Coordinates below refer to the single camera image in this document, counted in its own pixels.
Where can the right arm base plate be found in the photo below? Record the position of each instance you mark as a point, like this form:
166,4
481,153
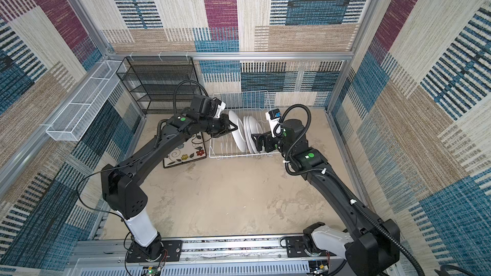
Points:
299,247

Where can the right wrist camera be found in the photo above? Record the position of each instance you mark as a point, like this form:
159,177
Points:
273,117

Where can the white wire dish rack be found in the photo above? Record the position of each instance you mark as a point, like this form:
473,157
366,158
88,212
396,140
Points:
249,113

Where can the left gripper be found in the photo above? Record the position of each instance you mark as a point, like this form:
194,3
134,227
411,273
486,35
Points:
226,124

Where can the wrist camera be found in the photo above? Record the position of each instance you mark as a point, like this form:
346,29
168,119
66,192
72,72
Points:
212,107
273,117

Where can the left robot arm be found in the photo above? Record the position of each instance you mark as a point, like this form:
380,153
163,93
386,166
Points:
121,185

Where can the white mesh wall basket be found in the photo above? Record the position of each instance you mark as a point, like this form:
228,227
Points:
77,116

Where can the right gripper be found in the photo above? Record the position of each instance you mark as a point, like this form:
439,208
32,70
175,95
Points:
264,138

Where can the white round plate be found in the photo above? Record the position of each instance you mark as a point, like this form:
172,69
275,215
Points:
254,145
256,127
238,135
248,138

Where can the aluminium mounting rail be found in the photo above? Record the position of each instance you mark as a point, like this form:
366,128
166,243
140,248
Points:
213,255

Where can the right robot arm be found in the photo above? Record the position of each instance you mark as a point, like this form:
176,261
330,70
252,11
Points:
369,245

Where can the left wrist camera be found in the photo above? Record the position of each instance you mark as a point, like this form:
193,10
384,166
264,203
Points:
212,107

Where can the black wire shelf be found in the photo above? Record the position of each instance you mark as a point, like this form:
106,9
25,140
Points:
151,82

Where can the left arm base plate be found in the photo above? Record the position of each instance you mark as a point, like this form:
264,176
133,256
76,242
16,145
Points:
166,250

